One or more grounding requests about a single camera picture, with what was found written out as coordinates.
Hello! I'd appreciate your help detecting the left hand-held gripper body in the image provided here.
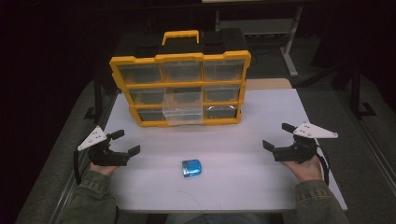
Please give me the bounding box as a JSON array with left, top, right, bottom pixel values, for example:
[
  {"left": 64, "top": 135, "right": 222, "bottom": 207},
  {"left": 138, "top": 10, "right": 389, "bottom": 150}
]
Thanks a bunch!
[{"left": 77, "top": 125, "right": 131, "bottom": 167}]

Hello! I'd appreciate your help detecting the person's left hand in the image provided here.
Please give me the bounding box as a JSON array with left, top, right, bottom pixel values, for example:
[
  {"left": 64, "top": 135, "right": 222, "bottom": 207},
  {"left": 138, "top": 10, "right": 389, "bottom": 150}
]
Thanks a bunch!
[{"left": 89, "top": 161, "right": 121, "bottom": 177}]

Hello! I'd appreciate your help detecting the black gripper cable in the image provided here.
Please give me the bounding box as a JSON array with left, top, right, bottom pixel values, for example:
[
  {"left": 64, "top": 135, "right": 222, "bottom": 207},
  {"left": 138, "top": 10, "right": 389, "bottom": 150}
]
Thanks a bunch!
[
  {"left": 314, "top": 144, "right": 331, "bottom": 187},
  {"left": 73, "top": 149, "right": 92, "bottom": 187}
]

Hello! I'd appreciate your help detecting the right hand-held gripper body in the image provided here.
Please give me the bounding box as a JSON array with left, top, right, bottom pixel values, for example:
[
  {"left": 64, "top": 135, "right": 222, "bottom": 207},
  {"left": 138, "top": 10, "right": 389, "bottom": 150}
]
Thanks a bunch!
[{"left": 273, "top": 121, "right": 339, "bottom": 165}]

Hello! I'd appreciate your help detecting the yellow black drawer organizer cabinet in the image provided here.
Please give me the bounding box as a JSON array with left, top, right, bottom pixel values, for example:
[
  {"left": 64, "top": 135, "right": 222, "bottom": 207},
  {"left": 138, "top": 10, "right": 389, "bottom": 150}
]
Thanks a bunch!
[{"left": 108, "top": 29, "right": 252, "bottom": 128}]

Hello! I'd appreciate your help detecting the person's right hand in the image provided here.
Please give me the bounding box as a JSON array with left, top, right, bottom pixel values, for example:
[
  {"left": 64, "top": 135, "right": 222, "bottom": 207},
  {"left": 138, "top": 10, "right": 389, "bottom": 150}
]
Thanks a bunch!
[{"left": 281, "top": 154, "right": 325, "bottom": 183}]

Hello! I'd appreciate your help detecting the light wooden board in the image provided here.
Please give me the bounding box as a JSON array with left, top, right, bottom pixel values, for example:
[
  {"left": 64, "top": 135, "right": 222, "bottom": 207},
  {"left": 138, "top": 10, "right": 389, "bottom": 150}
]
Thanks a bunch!
[{"left": 246, "top": 77, "right": 293, "bottom": 91}]

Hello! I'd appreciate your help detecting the small blue packet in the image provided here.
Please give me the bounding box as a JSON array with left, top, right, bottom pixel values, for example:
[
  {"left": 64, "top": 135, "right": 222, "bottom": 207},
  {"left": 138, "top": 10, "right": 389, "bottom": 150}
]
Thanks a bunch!
[{"left": 181, "top": 159, "right": 203, "bottom": 178}]

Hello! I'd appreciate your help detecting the clear plastic drawer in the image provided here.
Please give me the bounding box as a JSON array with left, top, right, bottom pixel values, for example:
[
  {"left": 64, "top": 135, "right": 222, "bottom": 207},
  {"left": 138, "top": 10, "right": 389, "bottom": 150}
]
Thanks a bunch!
[{"left": 162, "top": 91, "right": 205, "bottom": 127}]

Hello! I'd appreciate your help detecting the white metal desk frame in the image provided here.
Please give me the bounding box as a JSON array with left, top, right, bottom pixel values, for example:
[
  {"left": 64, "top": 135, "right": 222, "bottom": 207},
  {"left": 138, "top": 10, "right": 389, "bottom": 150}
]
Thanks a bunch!
[{"left": 201, "top": 0, "right": 304, "bottom": 78}]

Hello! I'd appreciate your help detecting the black metal stand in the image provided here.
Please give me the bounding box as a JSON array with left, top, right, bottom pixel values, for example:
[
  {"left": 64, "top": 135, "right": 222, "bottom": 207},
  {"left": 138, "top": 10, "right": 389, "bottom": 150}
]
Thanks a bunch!
[
  {"left": 83, "top": 77, "right": 107, "bottom": 124},
  {"left": 298, "top": 60, "right": 378, "bottom": 119}
]

